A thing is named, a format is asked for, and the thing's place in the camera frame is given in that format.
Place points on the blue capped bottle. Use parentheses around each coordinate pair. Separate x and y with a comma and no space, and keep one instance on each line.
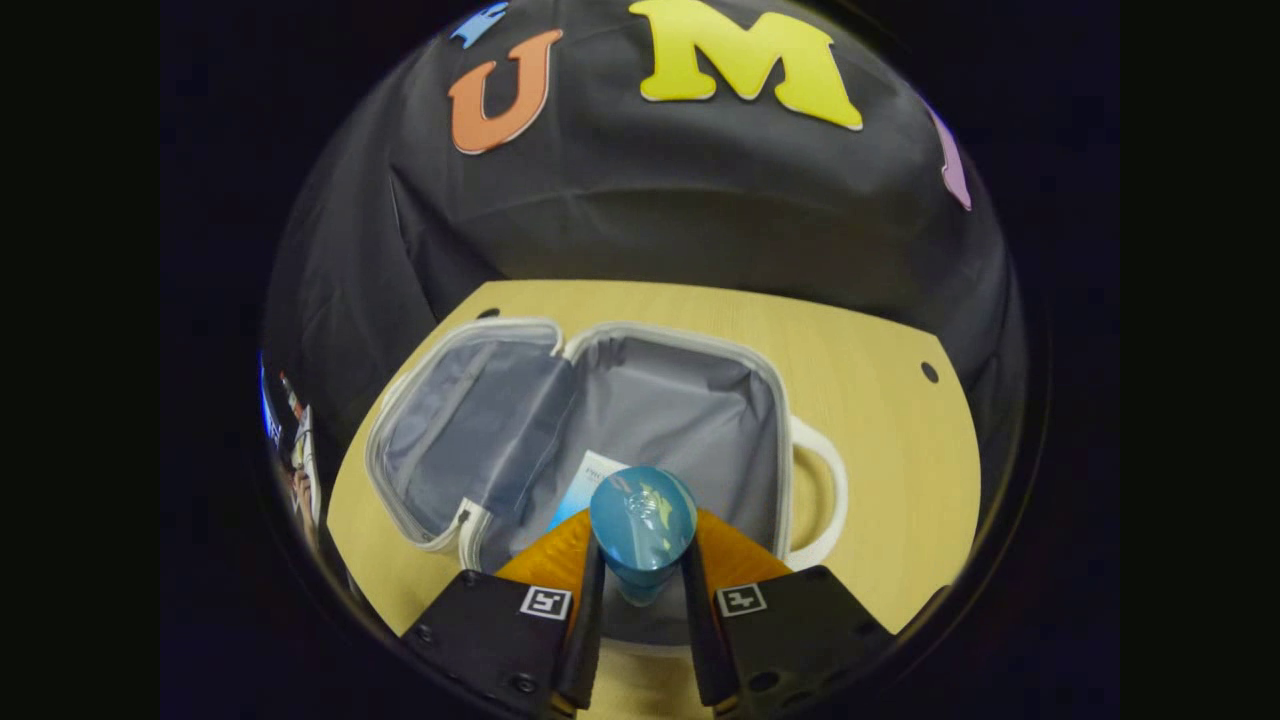
(642,520)

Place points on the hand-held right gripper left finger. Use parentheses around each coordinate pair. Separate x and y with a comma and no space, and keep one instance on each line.
(490,630)

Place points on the teal and white tube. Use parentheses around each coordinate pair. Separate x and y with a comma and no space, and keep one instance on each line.
(585,480)

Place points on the colourful background clutter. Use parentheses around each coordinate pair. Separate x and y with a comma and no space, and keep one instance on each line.
(295,450)

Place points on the black backdrop cloth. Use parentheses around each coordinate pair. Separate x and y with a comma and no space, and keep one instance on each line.
(680,200)

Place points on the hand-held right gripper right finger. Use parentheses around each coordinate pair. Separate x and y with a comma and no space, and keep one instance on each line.
(800,630)

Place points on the white suitcase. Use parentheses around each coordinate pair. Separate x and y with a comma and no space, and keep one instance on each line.
(690,410)

